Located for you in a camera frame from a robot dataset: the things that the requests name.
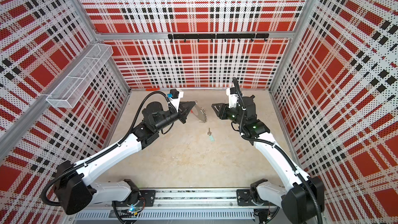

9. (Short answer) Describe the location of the white wire mesh basket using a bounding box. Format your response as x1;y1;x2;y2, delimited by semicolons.
46;44;113;108

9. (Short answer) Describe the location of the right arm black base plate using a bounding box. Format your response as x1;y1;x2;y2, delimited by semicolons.
236;188;282;207

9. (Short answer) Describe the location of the small key with teal tag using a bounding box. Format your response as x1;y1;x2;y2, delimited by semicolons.
207;128;215;142

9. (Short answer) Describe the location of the grey key organizer red handle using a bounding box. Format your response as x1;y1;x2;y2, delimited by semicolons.
191;102;207;123

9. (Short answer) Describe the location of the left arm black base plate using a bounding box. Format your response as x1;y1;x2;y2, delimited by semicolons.
112;190;155;207

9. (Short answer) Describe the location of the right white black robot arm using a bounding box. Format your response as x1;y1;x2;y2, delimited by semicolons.
212;77;324;224

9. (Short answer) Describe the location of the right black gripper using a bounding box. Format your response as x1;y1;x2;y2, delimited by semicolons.
212;104;245;127

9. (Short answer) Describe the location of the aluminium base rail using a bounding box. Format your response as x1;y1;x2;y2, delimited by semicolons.
62;188;289;224

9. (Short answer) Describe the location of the black hook rail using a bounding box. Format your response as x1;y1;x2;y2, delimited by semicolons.
167;33;269;41

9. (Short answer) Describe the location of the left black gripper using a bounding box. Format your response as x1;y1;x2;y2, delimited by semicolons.
154;100;195;131

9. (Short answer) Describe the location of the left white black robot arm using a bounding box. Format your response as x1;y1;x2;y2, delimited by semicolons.
40;89;196;215

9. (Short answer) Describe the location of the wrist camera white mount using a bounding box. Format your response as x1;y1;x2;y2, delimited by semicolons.
226;87;239;108
167;89;183;112

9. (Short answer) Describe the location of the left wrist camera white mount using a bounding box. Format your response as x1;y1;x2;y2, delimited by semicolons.
167;89;183;112

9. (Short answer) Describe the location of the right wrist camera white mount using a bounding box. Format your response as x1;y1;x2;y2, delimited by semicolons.
226;87;239;108

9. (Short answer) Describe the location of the red strip at wall base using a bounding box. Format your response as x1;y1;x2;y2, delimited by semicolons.
146;88;160;92

